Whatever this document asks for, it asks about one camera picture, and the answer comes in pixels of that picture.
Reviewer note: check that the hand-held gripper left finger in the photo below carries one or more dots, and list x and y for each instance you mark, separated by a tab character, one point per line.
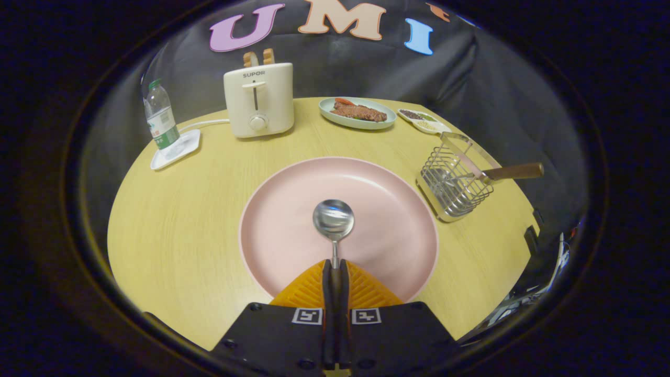
282	340

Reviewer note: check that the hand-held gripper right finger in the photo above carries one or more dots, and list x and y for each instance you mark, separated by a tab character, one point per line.
398	340

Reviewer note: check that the pink plate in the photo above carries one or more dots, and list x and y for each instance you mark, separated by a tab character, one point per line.
282	225

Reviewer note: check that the white divided seasoning dish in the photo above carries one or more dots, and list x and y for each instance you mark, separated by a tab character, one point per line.
437	128

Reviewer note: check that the white square coaster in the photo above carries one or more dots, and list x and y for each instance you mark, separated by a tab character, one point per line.
188	144

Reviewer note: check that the pale green plate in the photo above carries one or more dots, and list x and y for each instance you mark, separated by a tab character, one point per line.
361	124

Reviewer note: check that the brown steak piece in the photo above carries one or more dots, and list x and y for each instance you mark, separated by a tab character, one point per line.
361	112

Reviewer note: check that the white toaster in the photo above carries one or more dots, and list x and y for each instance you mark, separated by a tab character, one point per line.
272	99

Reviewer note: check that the red carrot slice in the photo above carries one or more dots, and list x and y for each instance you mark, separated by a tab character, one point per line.
345	101

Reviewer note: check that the clear plastic water bottle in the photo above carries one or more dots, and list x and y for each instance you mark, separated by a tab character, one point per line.
159	123

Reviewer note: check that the black backdrop cloth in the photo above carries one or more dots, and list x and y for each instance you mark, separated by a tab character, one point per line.
497	94

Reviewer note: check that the black table bracket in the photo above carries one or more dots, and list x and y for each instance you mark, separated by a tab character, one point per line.
531	241

